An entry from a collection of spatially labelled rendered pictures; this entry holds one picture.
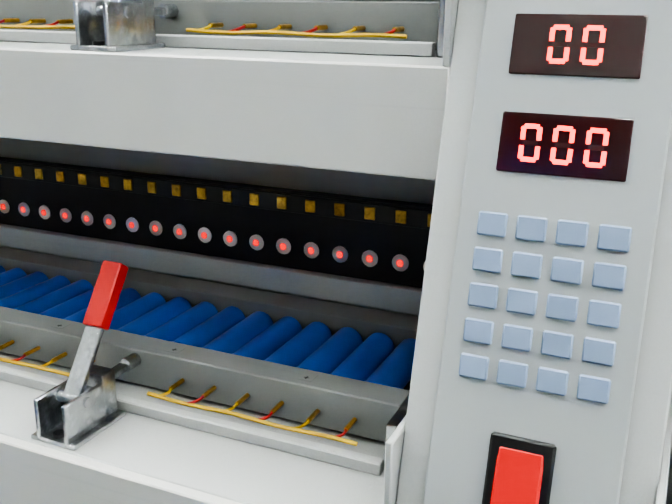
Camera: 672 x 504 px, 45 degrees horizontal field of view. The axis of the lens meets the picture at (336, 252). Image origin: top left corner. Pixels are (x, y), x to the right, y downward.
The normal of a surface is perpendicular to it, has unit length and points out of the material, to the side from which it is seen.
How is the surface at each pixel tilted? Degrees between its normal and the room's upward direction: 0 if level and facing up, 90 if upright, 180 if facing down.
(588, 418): 90
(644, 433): 90
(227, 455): 16
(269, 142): 106
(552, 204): 90
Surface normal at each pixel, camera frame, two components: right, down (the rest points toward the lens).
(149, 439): 0.01, -0.95
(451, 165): -0.39, 0.00
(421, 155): -0.41, 0.27
